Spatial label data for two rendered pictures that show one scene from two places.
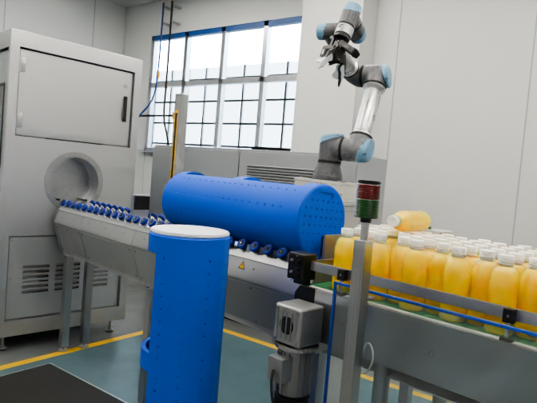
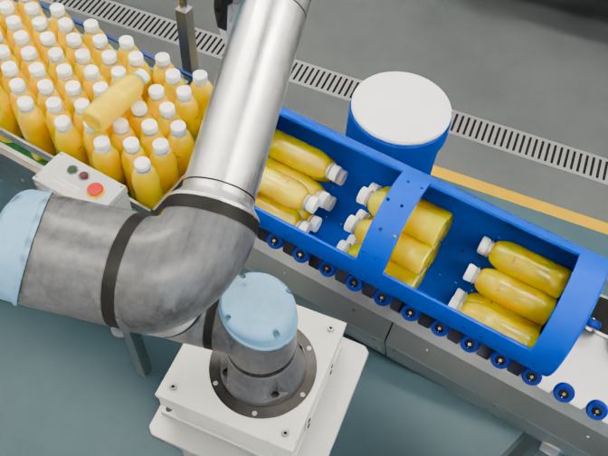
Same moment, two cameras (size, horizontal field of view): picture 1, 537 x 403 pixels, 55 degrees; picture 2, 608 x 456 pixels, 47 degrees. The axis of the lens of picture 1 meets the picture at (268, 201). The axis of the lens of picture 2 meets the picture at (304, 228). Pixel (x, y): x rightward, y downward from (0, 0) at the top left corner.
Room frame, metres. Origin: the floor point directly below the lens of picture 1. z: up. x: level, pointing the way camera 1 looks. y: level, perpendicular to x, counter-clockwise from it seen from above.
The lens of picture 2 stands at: (3.05, -0.39, 2.39)
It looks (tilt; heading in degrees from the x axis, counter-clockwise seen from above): 55 degrees down; 162
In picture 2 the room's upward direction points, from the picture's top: 5 degrees clockwise
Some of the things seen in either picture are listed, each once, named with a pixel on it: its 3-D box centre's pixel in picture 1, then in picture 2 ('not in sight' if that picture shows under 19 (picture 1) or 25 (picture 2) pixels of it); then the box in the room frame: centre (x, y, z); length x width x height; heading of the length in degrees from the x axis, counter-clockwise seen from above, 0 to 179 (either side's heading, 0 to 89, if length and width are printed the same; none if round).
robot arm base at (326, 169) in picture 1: (328, 170); (261, 354); (2.56, -0.28, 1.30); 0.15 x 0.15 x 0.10
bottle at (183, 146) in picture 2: not in sight; (182, 154); (1.82, -0.34, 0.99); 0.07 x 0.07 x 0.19
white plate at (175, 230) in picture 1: (190, 231); (401, 107); (1.80, 0.27, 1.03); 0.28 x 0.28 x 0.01
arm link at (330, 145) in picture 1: (332, 147); (255, 320); (2.55, -0.29, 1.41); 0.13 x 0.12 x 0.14; 62
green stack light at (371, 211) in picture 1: (367, 208); not in sight; (1.36, -0.26, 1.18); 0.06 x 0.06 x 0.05
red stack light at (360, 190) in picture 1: (368, 191); not in sight; (1.36, -0.26, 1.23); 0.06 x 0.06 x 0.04
